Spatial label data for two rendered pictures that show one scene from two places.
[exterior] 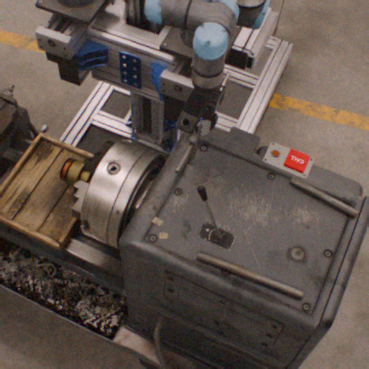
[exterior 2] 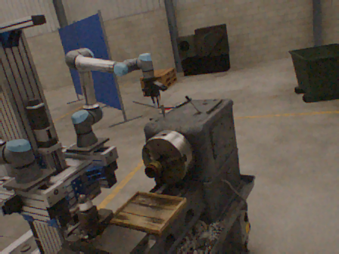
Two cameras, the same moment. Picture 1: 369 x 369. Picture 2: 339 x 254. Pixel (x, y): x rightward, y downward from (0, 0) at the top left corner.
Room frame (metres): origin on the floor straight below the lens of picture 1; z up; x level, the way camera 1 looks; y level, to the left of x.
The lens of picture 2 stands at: (0.50, 1.91, 1.86)
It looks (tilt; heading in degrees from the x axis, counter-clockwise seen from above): 18 degrees down; 282
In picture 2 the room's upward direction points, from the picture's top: 11 degrees counter-clockwise
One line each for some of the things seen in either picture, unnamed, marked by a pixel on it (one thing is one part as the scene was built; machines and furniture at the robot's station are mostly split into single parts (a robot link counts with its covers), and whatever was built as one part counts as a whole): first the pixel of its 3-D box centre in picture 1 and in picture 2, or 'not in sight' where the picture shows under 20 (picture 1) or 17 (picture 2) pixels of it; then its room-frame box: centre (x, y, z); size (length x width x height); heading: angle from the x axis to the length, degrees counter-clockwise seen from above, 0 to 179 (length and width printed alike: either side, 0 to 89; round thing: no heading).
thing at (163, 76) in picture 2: not in sight; (159, 79); (2.58, -7.85, 0.22); 1.25 x 0.86 x 0.44; 80
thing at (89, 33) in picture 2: not in sight; (86, 66); (4.03, -5.92, 1.18); 4.12 x 0.80 x 2.35; 129
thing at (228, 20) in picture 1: (213, 19); (131, 65); (1.08, -0.05, 1.65); 0.11 x 0.11 x 0.08; 77
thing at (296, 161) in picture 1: (296, 161); not in sight; (0.95, -0.32, 1.26); 0.06 x 0.06 x 0.02; 68
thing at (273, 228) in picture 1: (245, 244); (193, 135); (0.78, -0.20, 1.06); 0.59 x 0.48 x 0.39; 68
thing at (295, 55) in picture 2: not in sight; (322, 72); (-1.34, -4.38, 0.43); 1.34 x 0.94 x 0.85; 89
